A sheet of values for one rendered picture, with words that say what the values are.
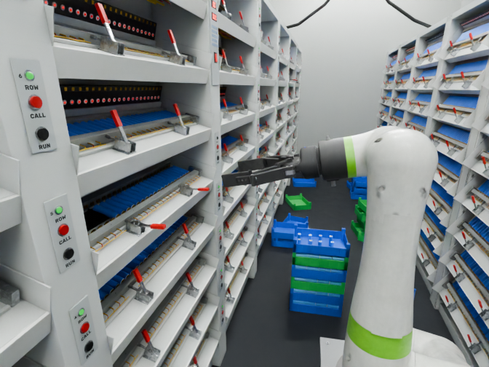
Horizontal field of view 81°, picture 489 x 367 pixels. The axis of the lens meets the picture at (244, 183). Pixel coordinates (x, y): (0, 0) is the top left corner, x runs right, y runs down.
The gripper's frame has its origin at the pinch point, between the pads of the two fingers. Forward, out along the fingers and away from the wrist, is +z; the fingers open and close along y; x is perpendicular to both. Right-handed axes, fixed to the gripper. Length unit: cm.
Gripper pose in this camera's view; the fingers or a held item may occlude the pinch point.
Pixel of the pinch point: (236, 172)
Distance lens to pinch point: 72.8
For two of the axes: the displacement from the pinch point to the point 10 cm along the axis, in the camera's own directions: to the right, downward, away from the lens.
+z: -9.4, 1.2, 3.1
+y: 2.6, -3.0, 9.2
